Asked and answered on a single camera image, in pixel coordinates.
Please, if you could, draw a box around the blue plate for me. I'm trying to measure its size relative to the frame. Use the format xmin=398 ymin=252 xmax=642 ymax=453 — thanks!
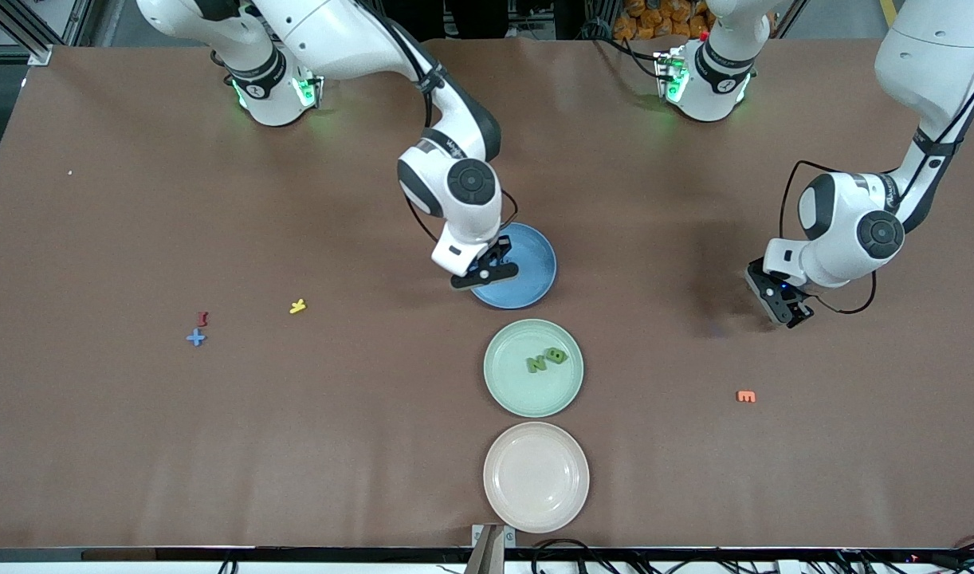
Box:
xmin=469 ymin=222 xmax=558 ymax=310

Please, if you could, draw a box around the light green plate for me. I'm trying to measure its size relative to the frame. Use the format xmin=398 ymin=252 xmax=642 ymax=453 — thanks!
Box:
xmin=483 ymin=318 xmax=585 ymax=419

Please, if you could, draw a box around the beige pink plate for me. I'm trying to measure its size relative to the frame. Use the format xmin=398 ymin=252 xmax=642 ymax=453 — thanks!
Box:
xmin=482 ymin=421 xmax=591 ymax=534

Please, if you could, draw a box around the orange packaged items pile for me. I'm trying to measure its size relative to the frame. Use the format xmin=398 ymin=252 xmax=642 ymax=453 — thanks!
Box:
xmin=613 ymin=0 xmax=715 ymax=42

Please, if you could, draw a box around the brown table cover sheet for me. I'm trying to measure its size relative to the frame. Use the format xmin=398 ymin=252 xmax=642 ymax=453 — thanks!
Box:
xmin=0 ymin=36 xmax=974 ymax=551

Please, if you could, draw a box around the black base cable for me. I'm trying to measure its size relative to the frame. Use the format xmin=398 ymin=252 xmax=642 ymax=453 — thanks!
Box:
xmin=583 ymin=20 xmax=665 ymax=81

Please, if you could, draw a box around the metal table edge bracket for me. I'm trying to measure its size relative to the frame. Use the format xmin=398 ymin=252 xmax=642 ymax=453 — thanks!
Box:
xmin=471 ymin=523 xmax=516 ymax=551

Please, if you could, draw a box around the black looped floor cable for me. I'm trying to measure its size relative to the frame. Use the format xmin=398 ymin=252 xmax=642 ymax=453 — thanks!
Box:
xmin=531 ymin=539 xmax=615 ymax=574

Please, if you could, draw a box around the brown cardboard post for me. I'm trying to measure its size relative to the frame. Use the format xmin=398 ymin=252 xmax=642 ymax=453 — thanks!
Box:
xmin=463 ymin=525 xmax=505 ymax=574

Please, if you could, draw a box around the aluminium frame profile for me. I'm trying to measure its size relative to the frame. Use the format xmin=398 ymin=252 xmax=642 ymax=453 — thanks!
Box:
xmin=0 ymin=0 xmax=53 ymax=66

